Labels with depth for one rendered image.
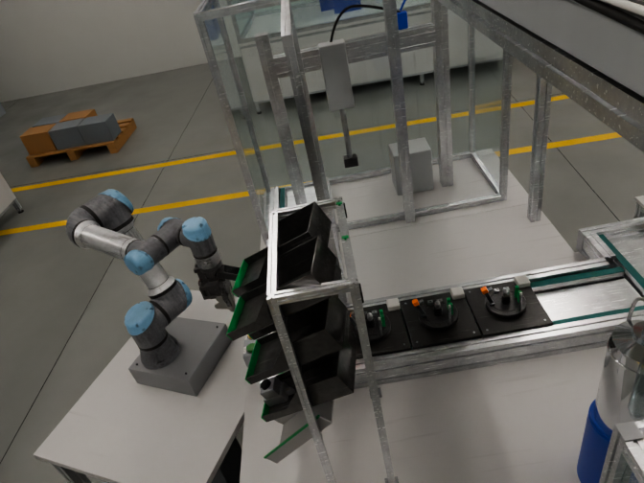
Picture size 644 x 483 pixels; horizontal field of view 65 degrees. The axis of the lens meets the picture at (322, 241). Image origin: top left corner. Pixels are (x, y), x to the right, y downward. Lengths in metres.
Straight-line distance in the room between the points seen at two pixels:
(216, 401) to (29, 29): 9.50
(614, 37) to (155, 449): 1.76
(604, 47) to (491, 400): 1.35
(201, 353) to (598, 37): 1.70
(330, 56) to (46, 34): 8.75
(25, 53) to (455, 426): 10.28
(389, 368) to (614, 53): 1.37
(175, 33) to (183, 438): 8.61
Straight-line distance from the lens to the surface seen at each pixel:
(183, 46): 9.97
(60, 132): 7.23
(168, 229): 1.58
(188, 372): 1.98
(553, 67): 0.76
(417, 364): 1.81
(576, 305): 2.06
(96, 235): 1.72
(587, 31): 0.67
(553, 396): 1.85
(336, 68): 2.40
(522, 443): 1.73
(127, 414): 2.11
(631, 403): 1.34
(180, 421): 1.98
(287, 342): 1.12
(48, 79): 11.08
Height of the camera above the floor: 2.32
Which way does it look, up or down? 35 degrees down
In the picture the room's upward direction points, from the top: 13 degrees counter-clockwise
